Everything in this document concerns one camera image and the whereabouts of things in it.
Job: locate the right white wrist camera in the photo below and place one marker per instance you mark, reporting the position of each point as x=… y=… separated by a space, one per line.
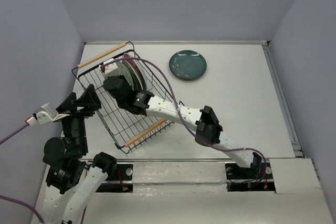
x=110 y=69

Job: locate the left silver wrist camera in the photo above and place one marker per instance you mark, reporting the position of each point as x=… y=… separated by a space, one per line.
x=43 y=115

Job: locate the white orange sunburst plate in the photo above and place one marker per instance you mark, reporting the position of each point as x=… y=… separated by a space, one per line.
x=138 y=85

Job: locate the dark teal speckled plate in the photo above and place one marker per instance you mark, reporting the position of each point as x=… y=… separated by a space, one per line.
x=187 y=65

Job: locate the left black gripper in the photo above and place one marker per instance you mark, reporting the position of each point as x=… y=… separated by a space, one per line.
x=71 y=105

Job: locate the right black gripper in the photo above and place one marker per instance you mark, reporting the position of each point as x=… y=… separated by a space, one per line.
x=122 y=76

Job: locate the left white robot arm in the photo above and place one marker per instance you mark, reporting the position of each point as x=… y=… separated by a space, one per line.
x=69 y=182

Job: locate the red and teal floral plate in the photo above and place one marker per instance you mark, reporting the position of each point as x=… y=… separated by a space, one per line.
x=138 y=67

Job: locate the light green flower plate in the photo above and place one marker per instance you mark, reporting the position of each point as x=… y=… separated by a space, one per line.
x=126 y=73

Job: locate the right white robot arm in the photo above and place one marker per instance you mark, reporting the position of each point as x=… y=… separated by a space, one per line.
x=203 y=123

